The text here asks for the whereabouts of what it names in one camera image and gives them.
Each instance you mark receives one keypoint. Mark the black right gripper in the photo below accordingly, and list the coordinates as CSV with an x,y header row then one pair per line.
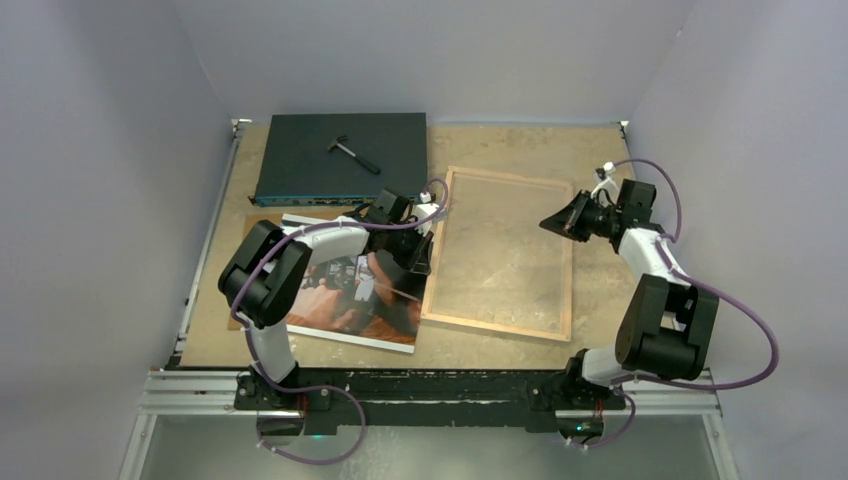
x,y
568,220

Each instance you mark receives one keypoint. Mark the black hammer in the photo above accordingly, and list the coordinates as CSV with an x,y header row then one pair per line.
x,y
339,144

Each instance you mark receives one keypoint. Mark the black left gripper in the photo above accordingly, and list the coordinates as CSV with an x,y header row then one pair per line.
x,y
420,242

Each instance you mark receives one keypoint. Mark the dark network switch box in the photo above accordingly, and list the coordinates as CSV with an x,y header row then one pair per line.
x,y
297,170

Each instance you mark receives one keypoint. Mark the clear acrylic sheet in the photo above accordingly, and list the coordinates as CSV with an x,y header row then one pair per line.
x,y
503,255

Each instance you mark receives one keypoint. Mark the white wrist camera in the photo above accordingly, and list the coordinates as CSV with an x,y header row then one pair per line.
x,y
427,212
606,186

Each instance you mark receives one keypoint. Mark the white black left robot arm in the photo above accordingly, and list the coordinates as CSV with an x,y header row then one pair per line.
x,y
272,358

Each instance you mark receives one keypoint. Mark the white wooden picture frame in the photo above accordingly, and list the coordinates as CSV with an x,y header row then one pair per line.
x,y
497,255

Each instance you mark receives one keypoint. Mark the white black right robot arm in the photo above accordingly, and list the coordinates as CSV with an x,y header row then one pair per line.
x,y
667,327

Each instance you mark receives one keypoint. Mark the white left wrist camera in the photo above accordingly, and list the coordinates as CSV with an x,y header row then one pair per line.
x,y
427,212

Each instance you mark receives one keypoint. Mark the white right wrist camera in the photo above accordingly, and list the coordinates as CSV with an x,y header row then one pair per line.
x,y
606,186

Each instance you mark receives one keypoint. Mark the large printed photo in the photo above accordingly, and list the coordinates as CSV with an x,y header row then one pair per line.
x,y
365,300

